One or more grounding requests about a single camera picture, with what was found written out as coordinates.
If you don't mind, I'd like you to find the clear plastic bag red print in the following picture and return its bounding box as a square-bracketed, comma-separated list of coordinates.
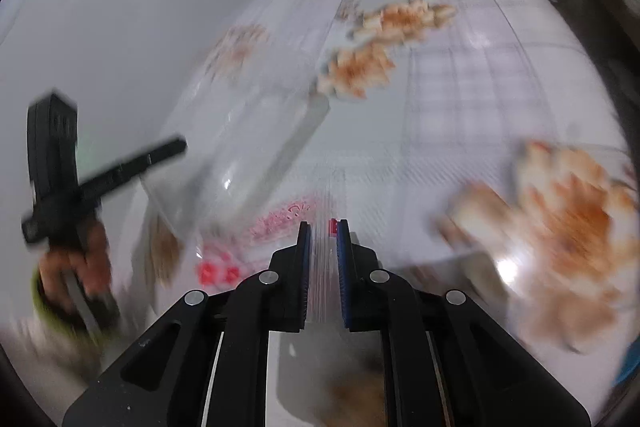
[139, 85, 342, 323]

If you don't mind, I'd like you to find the blue plastic trash basket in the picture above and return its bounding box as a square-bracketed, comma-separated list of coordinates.
[614, 337, 640, 386]

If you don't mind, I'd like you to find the left hand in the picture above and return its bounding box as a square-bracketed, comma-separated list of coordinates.
[38, 220, 112, 313]

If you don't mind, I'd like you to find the white green fleece sleeve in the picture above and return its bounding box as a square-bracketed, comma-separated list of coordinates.
[30, 269, 120, 346]

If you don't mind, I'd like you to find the floral tablecloth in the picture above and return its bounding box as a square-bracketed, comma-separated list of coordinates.
[129, 0, 637, 427]

